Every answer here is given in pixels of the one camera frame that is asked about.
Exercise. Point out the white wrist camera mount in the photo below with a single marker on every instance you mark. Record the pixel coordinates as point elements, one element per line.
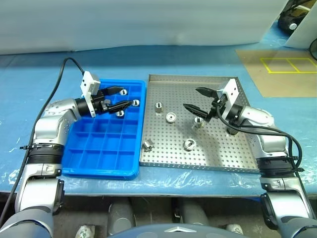
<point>231,91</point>
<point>88,84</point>

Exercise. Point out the white slanted board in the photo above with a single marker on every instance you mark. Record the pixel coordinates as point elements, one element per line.
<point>304,32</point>

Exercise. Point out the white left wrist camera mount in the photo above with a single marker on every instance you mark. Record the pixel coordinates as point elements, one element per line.
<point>88,84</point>

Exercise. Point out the grey rounded shape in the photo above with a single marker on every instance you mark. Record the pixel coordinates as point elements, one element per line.
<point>121,218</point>
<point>192,213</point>

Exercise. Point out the white patterned rounded object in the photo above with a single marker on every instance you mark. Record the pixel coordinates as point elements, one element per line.
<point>234,228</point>
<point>85,231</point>

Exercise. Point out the white foam backdrop sheet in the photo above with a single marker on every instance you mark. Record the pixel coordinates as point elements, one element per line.
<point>123,24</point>

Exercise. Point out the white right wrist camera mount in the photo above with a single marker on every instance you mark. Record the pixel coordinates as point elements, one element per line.
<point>231,91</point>

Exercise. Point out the metal nut top left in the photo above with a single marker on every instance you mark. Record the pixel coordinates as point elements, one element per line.
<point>158,107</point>

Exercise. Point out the dark blue robot torso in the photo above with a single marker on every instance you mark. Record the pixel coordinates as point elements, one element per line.
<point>163,231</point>

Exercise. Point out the perforated metal tray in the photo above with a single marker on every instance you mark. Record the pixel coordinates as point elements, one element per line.
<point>173,153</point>

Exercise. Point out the blue compartment tray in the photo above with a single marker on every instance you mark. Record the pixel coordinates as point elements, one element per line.
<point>99,148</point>

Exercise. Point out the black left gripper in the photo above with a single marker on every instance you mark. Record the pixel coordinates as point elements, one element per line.
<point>99,99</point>

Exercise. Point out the brown cardboard mat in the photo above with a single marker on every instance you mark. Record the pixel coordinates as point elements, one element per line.
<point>272,84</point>

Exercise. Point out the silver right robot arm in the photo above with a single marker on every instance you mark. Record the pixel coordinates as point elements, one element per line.
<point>260,116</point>

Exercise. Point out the black device with silver knob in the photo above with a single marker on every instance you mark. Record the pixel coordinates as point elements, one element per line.
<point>284,21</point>

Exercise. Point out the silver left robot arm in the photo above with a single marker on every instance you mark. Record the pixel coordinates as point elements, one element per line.
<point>47,124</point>

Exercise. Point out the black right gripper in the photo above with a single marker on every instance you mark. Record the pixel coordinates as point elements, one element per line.
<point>218,107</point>

